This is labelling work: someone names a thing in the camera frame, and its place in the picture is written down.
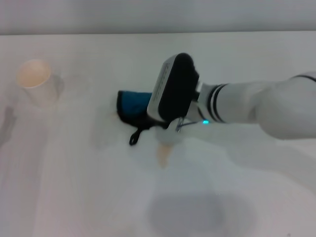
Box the white paper cup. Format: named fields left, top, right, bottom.
left=16, top=59, right=59, bottom=109

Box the thin dark wrist cable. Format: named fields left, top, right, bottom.
left=181, top=119, right=205, bottom=128

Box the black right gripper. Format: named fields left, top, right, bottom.
left=147, top=116, right=171, bottom=130

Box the brown liquid stain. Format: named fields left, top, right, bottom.
left=157, top=144, right=173, bottom=169

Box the blue rag with black trim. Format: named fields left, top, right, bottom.
left=117, top=90, right=161, bottom=147

